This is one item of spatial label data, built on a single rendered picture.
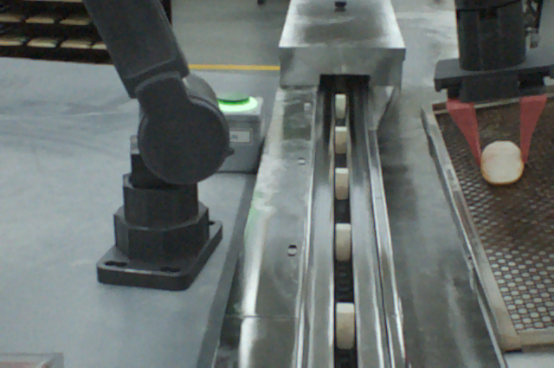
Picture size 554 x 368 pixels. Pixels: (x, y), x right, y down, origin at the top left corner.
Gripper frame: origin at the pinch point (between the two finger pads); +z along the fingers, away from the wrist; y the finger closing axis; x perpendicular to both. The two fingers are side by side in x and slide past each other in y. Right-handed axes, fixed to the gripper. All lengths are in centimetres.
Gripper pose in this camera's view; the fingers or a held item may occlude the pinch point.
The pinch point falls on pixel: (500, 154)
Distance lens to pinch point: 85.1
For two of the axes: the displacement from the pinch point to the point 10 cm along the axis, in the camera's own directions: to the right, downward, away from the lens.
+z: 1.7, 9.3, 3.3
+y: -9.6, 0.9, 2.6
